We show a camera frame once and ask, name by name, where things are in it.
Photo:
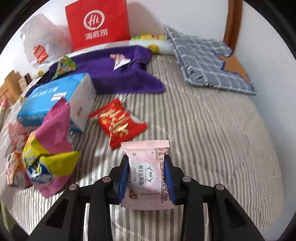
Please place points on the yellow snack packet behind roll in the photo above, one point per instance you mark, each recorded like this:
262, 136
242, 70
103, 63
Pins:
148, 37

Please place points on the red Haidilao paper bag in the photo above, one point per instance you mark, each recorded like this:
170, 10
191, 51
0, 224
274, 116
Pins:
97, 22

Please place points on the brown wooden door frame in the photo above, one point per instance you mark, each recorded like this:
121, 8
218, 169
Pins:
233, 23

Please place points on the pink candy-shaped packet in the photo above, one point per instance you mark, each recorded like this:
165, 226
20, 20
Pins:
16, 130

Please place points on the grey plaid folded cloth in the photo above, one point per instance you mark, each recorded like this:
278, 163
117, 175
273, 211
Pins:
208, 63

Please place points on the striped mattress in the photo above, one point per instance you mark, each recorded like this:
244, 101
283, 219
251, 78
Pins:
215, 137

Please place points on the white Miniso plastic bag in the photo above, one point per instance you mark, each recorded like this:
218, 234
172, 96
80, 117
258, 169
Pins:
43, 42

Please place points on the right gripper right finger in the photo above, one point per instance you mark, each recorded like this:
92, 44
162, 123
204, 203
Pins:
227, 219

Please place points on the pink bear snack packet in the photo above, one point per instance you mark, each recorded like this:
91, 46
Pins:
119, 60

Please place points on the blue tissue pack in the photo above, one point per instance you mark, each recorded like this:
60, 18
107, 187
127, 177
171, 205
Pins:
77, 90

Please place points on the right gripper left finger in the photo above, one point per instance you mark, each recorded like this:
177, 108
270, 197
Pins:
65, 219

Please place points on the green snack packet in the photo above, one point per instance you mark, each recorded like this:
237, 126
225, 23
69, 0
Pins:
65, 66

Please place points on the pale pink pastry packet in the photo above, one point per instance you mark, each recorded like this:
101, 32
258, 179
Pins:
146, 187

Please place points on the purple towel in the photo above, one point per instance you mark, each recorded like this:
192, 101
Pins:
131, 78

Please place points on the framed picture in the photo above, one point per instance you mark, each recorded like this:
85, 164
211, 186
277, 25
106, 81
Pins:
24, 82

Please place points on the pink yellow snack bag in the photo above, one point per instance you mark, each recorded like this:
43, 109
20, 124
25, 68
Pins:
48, 156

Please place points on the red small snack packet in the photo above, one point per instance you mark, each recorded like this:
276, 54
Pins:
118, 123

